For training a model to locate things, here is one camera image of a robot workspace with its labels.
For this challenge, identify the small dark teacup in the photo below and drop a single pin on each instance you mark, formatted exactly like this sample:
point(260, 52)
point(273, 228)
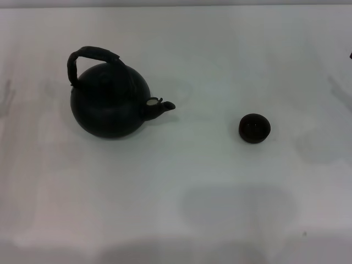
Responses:
point(254, 127)

